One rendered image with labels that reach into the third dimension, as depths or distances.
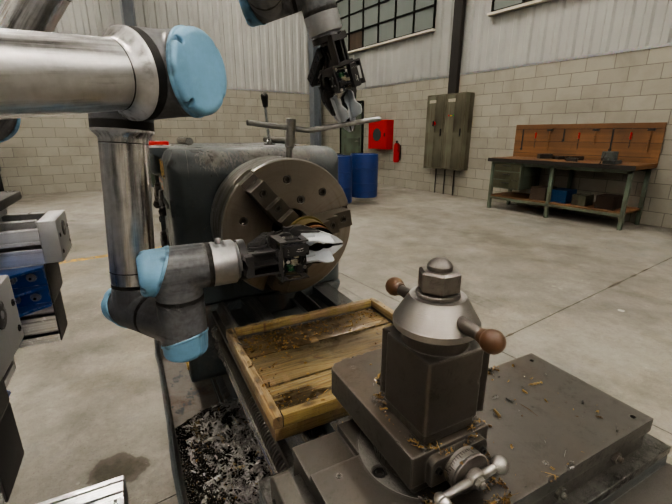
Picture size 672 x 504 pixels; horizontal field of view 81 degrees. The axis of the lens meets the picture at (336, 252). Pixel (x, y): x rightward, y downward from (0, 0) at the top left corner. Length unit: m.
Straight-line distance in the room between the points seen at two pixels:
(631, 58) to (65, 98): 7.33
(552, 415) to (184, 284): 0.53
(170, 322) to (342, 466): 0.37
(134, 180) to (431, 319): 0.55
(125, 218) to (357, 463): 0.52
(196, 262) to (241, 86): 11.27
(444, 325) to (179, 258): 0.44
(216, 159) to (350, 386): 0.70
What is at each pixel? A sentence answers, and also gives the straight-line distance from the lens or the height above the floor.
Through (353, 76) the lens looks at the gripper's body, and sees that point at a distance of 0.95.
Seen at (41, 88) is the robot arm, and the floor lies 1.33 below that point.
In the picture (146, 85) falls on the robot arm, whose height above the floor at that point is 1.35.
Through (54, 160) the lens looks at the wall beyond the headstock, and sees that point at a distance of 10.90.
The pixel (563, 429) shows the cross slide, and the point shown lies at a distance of 0.55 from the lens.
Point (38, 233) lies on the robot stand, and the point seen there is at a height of 1.09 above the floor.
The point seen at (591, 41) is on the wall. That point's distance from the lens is 7.86.
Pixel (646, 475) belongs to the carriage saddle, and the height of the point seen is 0.90.
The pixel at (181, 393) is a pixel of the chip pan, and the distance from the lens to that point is 1.34.
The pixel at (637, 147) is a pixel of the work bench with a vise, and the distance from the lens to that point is 7.31.
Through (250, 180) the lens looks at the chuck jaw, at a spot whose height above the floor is 1.19.
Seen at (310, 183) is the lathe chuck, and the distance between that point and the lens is 0.91.
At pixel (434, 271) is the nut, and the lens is 0.35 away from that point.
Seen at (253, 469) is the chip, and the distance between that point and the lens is 1.04.
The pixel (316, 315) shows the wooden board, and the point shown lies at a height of 0.90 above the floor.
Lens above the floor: 1.29
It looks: 17 degrees down
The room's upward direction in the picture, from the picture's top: straight up
